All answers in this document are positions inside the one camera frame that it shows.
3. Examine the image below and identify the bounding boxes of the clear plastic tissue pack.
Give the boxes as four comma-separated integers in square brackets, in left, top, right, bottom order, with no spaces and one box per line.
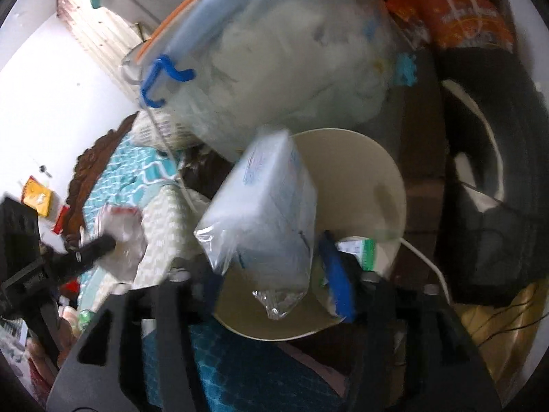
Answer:
[194,130,317,320]

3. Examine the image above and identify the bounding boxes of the beige round trash bin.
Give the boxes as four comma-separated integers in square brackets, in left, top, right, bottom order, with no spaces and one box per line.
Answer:
[214,128,407,341]

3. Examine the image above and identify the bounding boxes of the carved wooden headboard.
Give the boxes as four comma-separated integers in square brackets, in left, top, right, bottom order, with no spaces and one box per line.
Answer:
[61,114,137,250]

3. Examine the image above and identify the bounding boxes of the patterned blue bed cover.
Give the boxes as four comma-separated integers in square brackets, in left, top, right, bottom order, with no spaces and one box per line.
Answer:
[83,135,341,411]

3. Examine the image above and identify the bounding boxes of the hanging keys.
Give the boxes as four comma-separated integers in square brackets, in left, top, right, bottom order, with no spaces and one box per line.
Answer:
[39,165,52,179]

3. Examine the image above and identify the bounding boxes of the crumpled white wrapper far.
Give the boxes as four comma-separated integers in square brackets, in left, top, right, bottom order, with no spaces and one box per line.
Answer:
[95,204,148,283]

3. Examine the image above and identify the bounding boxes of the black bag on floor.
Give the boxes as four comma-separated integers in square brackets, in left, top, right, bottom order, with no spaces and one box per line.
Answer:
[434,47,548,307]

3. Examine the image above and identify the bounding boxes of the checkered grey pillow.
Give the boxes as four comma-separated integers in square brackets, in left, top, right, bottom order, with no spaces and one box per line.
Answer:
[129,110,201,152]

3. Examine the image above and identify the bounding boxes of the floral beige curtain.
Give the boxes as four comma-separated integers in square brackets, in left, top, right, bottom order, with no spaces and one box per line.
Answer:
[56,0,142,98]

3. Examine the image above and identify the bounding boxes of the orange plastic bag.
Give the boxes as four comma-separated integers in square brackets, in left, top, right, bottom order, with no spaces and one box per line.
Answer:
[385,0,515,52]

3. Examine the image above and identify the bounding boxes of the yellow red wall calendar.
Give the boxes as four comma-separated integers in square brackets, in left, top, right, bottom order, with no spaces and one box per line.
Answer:
[21,177,53,218]

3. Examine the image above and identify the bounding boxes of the white charging cable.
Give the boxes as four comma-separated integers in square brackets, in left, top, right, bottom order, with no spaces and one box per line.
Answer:
[147,109,452,304]

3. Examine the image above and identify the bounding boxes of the clear storage bin blue handle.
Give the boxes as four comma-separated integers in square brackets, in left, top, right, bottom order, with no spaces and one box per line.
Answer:
[135,0,406,161]

